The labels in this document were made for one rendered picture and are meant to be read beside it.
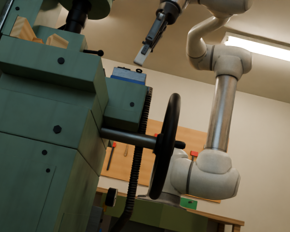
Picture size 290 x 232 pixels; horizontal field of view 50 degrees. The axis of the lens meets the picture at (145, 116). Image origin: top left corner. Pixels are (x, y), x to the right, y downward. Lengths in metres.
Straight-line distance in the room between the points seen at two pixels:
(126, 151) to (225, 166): 2.89
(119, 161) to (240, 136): 1.74
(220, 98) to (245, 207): 3.11
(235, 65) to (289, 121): 3.50
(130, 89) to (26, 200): 0.41
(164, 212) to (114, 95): 0.55
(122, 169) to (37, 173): 3.58
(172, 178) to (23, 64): 0.92
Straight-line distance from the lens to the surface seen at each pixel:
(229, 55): 1.59
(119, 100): 0.86
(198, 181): 1.40
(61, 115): 0.65
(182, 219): 1.34
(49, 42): 0.72
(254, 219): 4.54
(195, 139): 4.40
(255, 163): 4.63
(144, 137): 0.83
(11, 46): 0.70
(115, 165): 4.19
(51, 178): 0.62
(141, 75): 0.90
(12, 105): 0.69
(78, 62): 0.65
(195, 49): 1.52
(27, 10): 0.98
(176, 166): 1.42
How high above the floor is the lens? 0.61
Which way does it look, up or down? 18 degrees up
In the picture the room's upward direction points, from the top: 13 degrees clockwise
